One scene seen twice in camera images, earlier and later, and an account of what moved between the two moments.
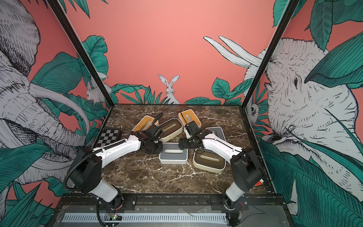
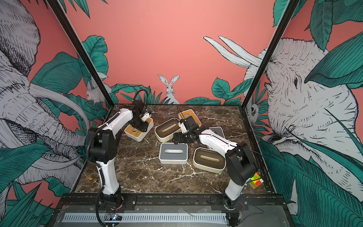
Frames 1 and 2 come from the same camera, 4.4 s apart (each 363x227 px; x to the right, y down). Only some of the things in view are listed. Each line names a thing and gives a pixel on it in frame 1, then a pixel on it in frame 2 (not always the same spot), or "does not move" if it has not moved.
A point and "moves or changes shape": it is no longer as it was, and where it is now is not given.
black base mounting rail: (173, 202) does not move
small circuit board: (113, 216) does not move
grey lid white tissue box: (171, 153) does not move
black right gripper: (184, 144) → (181, 139)
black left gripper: (159, 151) → (143, 128)
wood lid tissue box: (143, 124) moves or changes shape
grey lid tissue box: (218, 131) does not move
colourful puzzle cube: (261, 182) does not move
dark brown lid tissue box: (170, 128) does not move
